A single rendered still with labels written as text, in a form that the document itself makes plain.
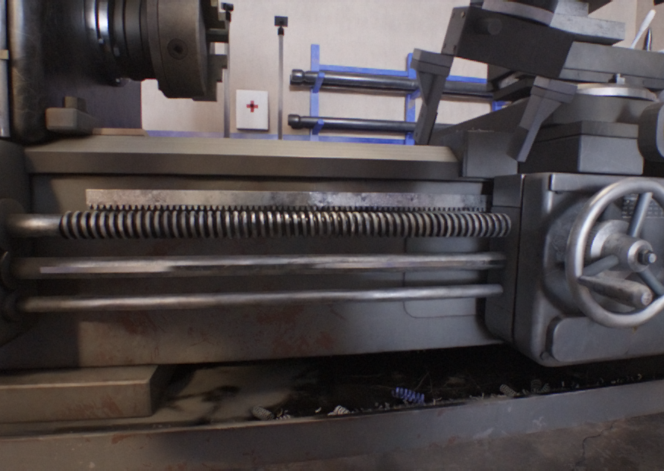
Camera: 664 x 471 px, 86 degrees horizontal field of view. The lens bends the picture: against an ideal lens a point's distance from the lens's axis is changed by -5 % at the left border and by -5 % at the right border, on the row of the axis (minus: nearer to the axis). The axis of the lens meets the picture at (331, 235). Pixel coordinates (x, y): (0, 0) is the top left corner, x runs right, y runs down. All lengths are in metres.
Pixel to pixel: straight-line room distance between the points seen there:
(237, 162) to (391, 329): 0.40
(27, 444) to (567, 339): 0.74
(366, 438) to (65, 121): 0.64
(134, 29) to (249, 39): 3.31
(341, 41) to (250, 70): 0.97
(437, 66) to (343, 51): 3.74
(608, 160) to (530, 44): 0.25
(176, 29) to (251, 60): 3.27
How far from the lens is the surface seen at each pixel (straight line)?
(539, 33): 0.50
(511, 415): 0.67
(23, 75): 0.71
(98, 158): 0.67
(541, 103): 0.53
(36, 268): 0.64
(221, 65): 0.89
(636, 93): 0.79
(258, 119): 3.80
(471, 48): 0.46
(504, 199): 0.69
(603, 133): 0.67
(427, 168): 0.68
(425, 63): 0.46
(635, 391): 0.82
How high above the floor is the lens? 0.76
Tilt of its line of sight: 6 degrees down
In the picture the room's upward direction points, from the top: 1 degrees clockwise
